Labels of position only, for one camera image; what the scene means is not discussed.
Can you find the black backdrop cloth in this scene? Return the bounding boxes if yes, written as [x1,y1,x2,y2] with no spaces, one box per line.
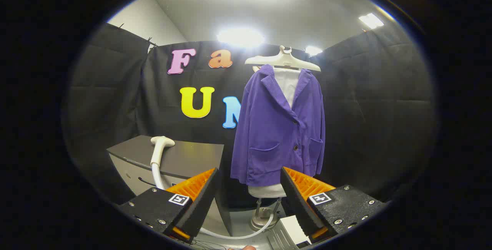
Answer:
[63,22,437,208]

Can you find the purple corduroy jacket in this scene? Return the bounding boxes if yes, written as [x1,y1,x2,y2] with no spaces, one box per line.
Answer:
[230,64,326,187]

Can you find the white plastic clothes hanger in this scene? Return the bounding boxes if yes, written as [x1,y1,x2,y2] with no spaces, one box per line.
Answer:
[244,45,321,72]

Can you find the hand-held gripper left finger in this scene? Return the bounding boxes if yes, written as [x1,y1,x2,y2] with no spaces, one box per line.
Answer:
[117,167,219,243]

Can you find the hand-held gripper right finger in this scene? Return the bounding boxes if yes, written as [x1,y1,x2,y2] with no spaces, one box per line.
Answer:
[280,166,386,243]

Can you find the tangled thin cables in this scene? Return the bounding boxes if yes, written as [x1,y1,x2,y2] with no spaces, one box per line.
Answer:
[190,239,231,250]

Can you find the grey cabinet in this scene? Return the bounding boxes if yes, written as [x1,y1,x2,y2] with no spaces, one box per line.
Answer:
[106,135,233,237]

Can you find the white mannequin torso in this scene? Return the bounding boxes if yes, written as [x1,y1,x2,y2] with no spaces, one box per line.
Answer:
[248,67,301,199]

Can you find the metal mannequin stand base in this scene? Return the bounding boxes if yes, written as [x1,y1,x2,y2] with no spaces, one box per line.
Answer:
[250,197,281,231]

